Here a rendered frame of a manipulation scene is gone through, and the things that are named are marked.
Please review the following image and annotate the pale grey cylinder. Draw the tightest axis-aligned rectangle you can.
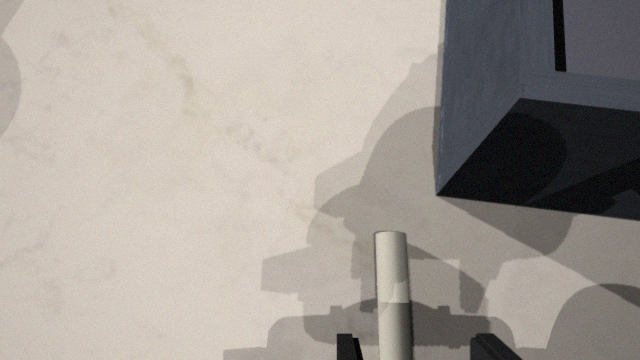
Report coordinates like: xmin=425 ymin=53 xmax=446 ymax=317
xmin=375 ymin=231 xmax=413 ymax=360

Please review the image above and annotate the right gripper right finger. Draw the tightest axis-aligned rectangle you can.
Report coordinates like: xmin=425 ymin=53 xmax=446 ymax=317
xmin=470 ymin=333 xmax=522 ymax=360

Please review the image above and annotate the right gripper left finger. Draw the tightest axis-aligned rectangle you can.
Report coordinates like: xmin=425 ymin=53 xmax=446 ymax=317
xmin=337 ymin=334 xmax=363 ymax=360

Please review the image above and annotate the grey open box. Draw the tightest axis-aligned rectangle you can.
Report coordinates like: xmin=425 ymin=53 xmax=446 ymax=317
xmin=436 ymin=0 xmax=640 ymax=221

